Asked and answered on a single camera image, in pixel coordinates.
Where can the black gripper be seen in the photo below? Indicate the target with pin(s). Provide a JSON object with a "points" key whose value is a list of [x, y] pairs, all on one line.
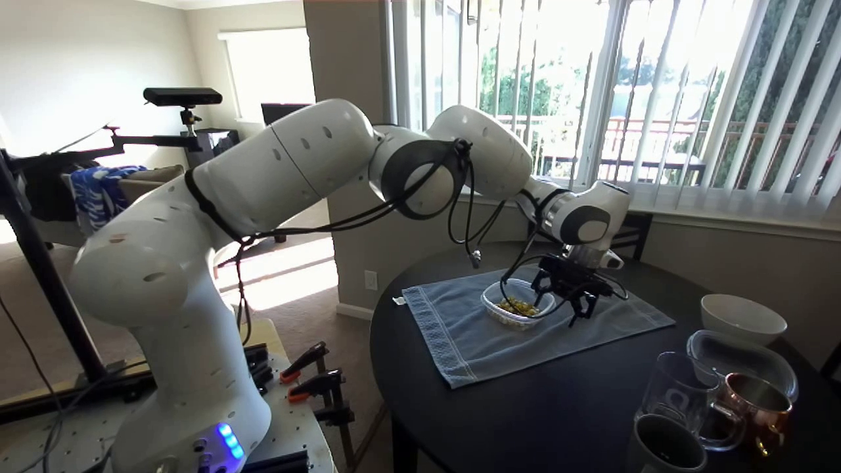
{"points": [[571, 283]]}

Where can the clear plastic candy bowl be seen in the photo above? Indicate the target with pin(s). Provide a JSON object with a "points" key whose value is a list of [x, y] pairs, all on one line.
{"points": [[517, 291]]}

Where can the yellow candies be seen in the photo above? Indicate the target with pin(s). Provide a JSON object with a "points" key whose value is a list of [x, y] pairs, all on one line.
{"points": [[521, 309]]}

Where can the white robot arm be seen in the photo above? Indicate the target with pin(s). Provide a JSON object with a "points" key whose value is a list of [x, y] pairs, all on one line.
{"points": [[151, 267]]}

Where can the light blue towel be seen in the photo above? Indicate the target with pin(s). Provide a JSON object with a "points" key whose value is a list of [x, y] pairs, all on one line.
{"points": [[471, 348]]}

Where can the white ceramic bowl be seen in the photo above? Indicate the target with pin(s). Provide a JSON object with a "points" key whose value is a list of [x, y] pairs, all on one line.
{"points": [[741, 319]]}

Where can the round black table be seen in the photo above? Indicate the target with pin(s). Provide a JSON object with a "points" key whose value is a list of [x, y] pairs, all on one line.
{"points": [[574, 413]]}

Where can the clear glass jar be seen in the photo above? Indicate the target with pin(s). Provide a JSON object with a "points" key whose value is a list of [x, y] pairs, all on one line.
{"points": [[678, 395]]}

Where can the grey ceramic mug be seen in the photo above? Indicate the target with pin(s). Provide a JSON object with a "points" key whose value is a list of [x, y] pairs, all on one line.
{"points": [[661, 446]]}

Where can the copper coloured mug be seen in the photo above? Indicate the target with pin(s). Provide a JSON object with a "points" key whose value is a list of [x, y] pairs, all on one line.
{"points": [[761, 412]]}

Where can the white vertical window blinds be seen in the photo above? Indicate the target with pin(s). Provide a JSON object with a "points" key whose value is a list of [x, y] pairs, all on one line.
{"points": [[737, 95]]}

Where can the red handled clamp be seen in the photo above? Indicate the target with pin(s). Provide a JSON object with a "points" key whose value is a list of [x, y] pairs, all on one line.
{"points": [[323, 383]]}

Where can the black camera on tripod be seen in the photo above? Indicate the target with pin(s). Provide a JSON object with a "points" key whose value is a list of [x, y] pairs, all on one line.
{"points": [[185, 99]]}

